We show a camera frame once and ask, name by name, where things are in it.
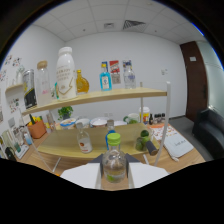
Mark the white wall switch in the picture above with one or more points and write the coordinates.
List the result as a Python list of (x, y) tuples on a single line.
[(164, 72)]

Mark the small pale blue cup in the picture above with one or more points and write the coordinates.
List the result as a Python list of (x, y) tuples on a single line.
[(28, 139)]

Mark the wooden wall shelf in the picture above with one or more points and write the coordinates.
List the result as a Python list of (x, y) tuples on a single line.
[(14, 88)]

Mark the green mug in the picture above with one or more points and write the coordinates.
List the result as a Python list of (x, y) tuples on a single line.
[(132, 118)]

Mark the colourful paper mat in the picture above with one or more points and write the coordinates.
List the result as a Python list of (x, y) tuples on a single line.
[(164, 130)]

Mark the dark wooden muddler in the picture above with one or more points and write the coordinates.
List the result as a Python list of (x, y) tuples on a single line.
[(152, 147)]

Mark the clear bottle with green cap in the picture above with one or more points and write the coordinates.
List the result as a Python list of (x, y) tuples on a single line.
[(114, 163)]

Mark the dark brown door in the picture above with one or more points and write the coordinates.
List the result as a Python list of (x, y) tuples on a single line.
[(195, 83)]

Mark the black handbag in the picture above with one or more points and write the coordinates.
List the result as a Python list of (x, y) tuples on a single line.
[(11, 154)]

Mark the amber round bottle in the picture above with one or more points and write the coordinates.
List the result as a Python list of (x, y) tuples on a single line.
[(82, 83)]

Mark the light blue gin bottle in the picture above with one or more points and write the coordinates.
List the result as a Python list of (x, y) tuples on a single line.
[(105, 80)]

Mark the orange pot with utensils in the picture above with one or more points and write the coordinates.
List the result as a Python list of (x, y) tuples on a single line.
[(36, 129)]

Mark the small teal bottle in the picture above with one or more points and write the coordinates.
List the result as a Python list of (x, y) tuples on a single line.
[(56, 90)]

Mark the blue wall poster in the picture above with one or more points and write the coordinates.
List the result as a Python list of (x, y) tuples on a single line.
[(103, 63)]

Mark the square ceiling fixture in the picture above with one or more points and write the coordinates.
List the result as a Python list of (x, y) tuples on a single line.
[(109, 25)]

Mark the clear bottle with red label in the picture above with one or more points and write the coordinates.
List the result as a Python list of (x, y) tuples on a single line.
[(84, 141)]

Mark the multicolour wall poster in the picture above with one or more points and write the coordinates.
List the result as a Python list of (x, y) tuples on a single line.
[(126, 62)]

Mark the large white bottle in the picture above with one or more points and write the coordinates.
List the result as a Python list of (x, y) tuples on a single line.
[(66, 75)]

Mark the black sofa chair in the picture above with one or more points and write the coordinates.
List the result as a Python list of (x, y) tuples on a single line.
[(210, 133)]

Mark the ceiling air vent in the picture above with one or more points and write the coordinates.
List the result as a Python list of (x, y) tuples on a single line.
[(134, 25)]

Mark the white two-tier wooden shelf rack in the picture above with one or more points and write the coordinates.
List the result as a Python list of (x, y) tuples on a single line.
[(66, 141)]

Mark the green potted plant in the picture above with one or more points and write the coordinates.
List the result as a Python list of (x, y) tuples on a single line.
[(65, 111)]

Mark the clear bottle with blue cap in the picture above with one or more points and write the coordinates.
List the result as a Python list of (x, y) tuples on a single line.
[(129, 78)]

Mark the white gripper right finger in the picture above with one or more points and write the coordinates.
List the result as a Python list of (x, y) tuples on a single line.
[(146, 173)]

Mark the glass bottle with cork lid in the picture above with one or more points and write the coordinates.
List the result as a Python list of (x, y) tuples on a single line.
[(43, 86)]

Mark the white door sign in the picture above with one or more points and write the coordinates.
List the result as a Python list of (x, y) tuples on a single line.
[(193, 58)]

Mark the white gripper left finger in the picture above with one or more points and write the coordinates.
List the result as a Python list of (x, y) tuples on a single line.
[(81, 175)]

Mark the white figurine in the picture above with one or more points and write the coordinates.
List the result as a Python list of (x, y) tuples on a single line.
[(20, 75)]

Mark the glass bowl of limes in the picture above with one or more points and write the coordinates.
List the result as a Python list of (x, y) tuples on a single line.
[(143, 139)]

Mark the tall black yellow can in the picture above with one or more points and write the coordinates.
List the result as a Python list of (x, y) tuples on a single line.
[(30, 90)]

